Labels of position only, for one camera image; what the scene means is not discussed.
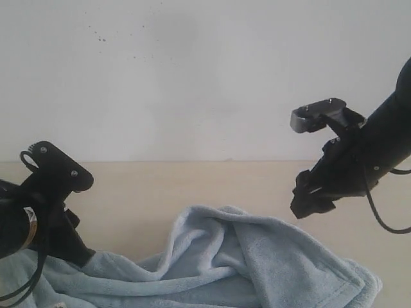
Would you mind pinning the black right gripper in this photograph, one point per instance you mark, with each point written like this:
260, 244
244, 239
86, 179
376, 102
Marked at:
349, 165

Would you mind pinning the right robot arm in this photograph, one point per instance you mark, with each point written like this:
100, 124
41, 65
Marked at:
393, 117

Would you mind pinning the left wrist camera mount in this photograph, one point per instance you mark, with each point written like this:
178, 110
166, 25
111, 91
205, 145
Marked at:
46, 160

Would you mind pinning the light blue fleece towel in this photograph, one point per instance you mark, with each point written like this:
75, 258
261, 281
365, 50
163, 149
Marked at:
214, 258

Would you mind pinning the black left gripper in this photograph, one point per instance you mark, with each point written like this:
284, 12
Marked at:
44, 216

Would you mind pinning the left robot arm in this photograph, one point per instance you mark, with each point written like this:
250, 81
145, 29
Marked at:
10, 219

